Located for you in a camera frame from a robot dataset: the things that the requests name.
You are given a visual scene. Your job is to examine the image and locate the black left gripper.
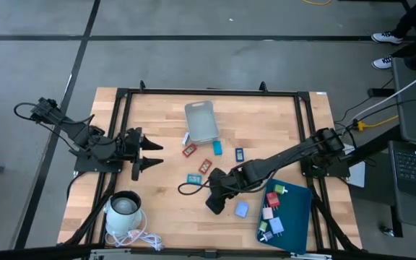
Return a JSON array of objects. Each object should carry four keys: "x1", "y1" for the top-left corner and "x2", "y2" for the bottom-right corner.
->
[{"x1": 116, "y1": 126, "x2": 165, "y2": 182}]

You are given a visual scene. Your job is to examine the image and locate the red labelled card box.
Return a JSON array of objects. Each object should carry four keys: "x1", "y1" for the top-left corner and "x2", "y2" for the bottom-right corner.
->
[
  {"x1": 181, "y1": 143, "x2": 199, "y2": 158},
  {"x1": 198, "y1": 158, "x2": 213, "y2": 175}
]

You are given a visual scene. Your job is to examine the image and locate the blue-grey wall charger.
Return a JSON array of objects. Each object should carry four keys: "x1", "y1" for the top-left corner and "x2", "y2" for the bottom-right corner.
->
[
  {"x1": 234, "y1": 201, "x2": 250, "y2": 219},
  {"x1": 268, "y1": 217, "x2": 285, "y2": 238}
]

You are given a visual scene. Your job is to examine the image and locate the red wall charger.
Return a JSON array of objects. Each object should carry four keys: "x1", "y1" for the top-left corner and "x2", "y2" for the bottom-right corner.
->
[{"x1": 265, "y1": 191, "x2": 281, "y2": 211}]

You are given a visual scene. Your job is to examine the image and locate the white plastic storage bin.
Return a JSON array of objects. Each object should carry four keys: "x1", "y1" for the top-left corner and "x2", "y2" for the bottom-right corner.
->
[{"x1": 184, "y1": 100, "x2": 221, "y2": 146}]

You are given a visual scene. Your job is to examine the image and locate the pale mint electric kettle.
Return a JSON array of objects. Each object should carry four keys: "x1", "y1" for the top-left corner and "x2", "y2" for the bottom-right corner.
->
[{"x1": 104, "y1": 190, "x2": 144, "y2": 238}]

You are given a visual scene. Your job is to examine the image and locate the dark teal tray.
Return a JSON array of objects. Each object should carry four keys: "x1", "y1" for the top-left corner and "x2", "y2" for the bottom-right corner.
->
[{"x1": 256, "y1": 178, "x2": 313, "y2": 256}]

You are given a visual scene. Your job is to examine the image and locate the black power strip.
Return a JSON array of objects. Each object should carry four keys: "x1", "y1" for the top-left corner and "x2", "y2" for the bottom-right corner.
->
[{"x1": 367, "y1": 87, "x2": 397, "y2": 98}]

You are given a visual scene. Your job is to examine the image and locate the dark laptop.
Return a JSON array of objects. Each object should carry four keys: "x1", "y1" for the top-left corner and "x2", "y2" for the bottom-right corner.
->
[{"x1": 388, "y1": 139, "x2": 416, "y2": 207}]

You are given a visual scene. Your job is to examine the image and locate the person's white shoe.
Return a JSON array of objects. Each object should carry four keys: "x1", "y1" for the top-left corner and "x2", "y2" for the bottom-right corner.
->
[
  {"x1": 370, "y1": 54, "x2": 394, "y2": 71},
  {"x1": 370, "y1": 31, "x2": 404, "y2": 46}
]

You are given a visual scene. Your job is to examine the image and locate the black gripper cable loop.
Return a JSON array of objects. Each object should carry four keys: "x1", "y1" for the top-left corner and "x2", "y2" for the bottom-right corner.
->
[{"x1": 177, "y1": 179, "x2": 213, "y2": 196}]

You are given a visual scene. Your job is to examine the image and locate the black table frame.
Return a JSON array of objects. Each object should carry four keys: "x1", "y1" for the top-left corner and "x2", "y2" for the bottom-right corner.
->
[{"x1": 58, "y1": 79, "x2": 363, "y2": 254}]

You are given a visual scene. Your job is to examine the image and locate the white kettle power cable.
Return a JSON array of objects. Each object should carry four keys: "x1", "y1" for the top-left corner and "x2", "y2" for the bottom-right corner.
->
[{"x1": 105, "y1": 208, "x2": 164, "y2": 252}]

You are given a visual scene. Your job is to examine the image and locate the yellow plug cable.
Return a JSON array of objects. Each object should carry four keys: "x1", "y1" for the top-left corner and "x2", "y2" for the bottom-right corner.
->
[{"x1": 355, "y1": 114, "x2": 400, "y2": 132}]

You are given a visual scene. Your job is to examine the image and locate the yellow hanging cable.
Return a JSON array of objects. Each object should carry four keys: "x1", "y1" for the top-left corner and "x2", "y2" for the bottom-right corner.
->
[{"x1": 300, "y1": 0, "x2": 334, "y2": 7}]

